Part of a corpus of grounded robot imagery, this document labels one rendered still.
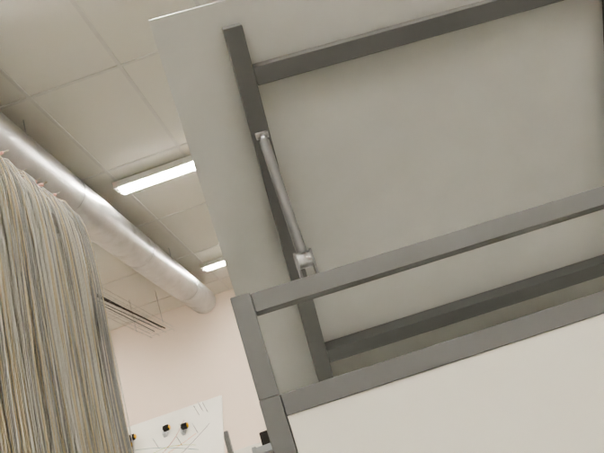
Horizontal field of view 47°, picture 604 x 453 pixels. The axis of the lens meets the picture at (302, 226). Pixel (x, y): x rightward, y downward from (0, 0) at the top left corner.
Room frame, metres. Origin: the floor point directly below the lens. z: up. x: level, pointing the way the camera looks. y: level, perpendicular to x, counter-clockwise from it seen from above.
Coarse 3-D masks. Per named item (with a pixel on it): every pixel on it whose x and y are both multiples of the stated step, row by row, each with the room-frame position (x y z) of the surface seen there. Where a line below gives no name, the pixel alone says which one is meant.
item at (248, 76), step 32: (512, 0) 1.31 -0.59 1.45; (544, 0) 1.33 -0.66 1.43; (224, 32) 1.19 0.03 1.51; (384, 32) 1.28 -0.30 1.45; (416, 32) 1.30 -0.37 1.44; (256, 64) 1.27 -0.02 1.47; (288, 64) 1.26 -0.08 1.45; (320, 64) 1.28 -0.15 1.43; (256, 96) 1.29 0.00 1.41; (256, 128) 1.34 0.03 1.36; (288, 256) 1.56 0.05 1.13; (512, 288) 1.83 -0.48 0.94; (544, 288) 1.84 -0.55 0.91; (416, 320) 1.80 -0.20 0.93; (448, 320) 1.81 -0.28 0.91; (320, 352) 1.77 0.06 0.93; (352, 352) 1.79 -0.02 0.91
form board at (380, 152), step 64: (256, 0) 1.20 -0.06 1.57; (320, 0) 1.23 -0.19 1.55; (384, 0) 1.27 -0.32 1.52; (448, 0) 1.31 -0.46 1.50; (576, 0) 1.39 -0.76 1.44; (192, 64) 1.24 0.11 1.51; (384, 64) 1.36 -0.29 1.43; (448, 64) 1.40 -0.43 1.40; (512, 64) 1.45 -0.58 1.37; (576, 64) 1.49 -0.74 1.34; (192, 128) 1.33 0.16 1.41; (320, 128) 1.41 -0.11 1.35; (384, 128) 1.46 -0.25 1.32; (448, 128) 1.50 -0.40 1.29; (512, 128) 1.55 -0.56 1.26; (576, 128) 1.60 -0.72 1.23; (256, 192) 1.47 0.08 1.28; (320, 192) 1.52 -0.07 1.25; (384, 192) 1.57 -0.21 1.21; (448, 192) 1.62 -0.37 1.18; (512, 192) 1.67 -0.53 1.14; (576, 192) 1.72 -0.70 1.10; (256, 256) 1.58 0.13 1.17; (320, 256) 1.63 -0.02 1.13; (512, 256) 1.79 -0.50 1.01; (576, 256) 1.85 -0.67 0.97; (320, 320) 1.75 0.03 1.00; (384, 320) 1.81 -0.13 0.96
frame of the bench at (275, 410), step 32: (512, 320) 1.31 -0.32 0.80; (544, 320) 1.31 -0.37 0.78; (576, 320) 1.32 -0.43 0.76; (416, 352) 1.29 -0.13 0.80; (448, 352) 1.30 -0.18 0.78; (480, 352) 1.30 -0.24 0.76; (320, 384) 1.27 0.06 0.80; (352, 384) 1.28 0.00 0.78; (384, 384) 1.28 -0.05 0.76; (288, 448) 1.26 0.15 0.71
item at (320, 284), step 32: (480, 224) 1.31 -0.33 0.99; (512, 224) 1.32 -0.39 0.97; (544, 224) 1.33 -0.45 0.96; (384, 256) 1.29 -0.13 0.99; (416, 256) 1.30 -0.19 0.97; (448, 256) 1.33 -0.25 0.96; (288, 288) 1.27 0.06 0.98; (320, 288) 1.28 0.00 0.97; (256, 320) 1.27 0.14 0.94; (256, 352) 1.26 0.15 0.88; (256, 384) 1.26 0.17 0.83
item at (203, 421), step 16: (208, 400) 6.76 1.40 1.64; (160, 416) 6.78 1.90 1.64; (176, 416) 6.73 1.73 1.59; (192, 416) 6.67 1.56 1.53; (208, 416) 6.62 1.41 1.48; (144, 432) 6.70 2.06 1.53; (160, 432) 6.65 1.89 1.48; (176, 432) 6.59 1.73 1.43; (192, 432) 6.54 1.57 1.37; (208, 432) 6.49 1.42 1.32; (224, 432) 6.60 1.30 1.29; (144, 448) 6.57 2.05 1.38; (160, 448) 6.52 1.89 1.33; (176, 448) 6.34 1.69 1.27; (192, 448) 6.42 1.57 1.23; (208, 448) 6.38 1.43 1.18; (224, 448) 6.34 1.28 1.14
